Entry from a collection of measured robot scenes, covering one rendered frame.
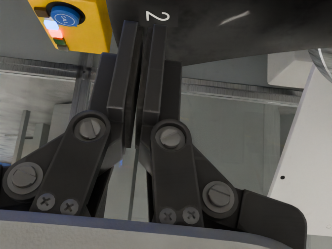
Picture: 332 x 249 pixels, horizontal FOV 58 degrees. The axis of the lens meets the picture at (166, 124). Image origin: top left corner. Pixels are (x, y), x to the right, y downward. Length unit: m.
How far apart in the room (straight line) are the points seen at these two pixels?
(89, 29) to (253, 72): 0.61
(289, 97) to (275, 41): 0.77
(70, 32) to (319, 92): 0.40
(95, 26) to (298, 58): 0.51
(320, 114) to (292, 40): 0.28
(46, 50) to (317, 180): 0.80
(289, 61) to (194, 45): 0.60
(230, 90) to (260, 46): 0.70
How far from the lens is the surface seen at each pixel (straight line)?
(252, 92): 0.97
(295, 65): 0.83
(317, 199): 0.61
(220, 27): 0.23
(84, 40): 0.55
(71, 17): 0.47
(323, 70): 0.46
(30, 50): 1.01
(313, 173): 0.58
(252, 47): 0.25
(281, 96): 1.01
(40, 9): 0.49
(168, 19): 0.22
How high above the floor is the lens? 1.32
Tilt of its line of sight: 14 degrees down
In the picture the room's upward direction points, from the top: 175 degrees counter-clockwise
